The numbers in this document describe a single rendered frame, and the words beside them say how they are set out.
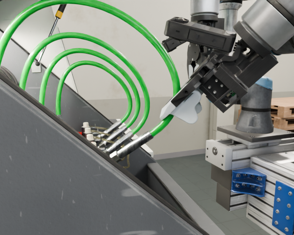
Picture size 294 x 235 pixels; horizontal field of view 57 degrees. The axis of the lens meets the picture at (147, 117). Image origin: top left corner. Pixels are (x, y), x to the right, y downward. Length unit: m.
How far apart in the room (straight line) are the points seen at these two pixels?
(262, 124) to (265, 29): 0.79
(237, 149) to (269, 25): 0.77
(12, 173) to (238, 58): 0.35
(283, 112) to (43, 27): 3.11
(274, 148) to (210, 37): 0.87
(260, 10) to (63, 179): 0.34
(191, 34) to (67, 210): 0.31
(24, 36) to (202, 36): 0.66
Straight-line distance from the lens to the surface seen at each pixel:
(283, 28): 0.44
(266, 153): 1.24
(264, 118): 1.19
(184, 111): 0.48
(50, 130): 0.27
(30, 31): 0.98
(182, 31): 0.46
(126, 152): 0.54
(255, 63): 0.46
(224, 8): 1.22
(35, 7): 0.58
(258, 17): 0.43
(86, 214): 0.30
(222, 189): 1.21
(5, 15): 0.99
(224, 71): 0.44
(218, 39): 0.45
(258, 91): 1.17
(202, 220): 0.69
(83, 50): 0.77
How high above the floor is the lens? 1.30
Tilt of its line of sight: 10 degrees down
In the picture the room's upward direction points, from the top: straight up
